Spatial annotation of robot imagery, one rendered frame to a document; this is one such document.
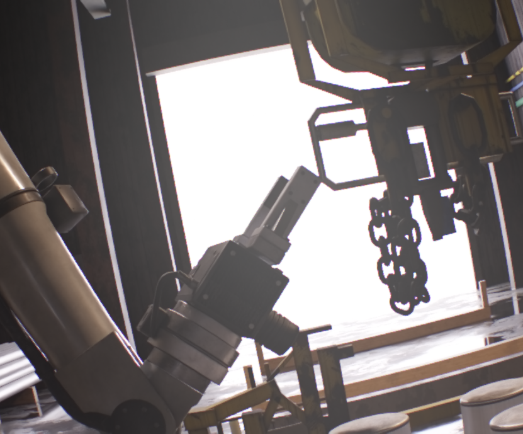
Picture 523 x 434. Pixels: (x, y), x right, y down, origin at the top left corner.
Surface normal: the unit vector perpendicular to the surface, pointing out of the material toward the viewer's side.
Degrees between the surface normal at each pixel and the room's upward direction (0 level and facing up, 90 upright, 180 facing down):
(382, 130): 90
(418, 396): 90
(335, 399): 90
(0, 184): 78
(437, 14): 90
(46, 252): 70
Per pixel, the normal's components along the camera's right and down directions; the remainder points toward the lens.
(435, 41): 0.21, -0.08
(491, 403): -0.40, 0.04
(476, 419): -0.76, 0.13
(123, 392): 0.00, -0.22
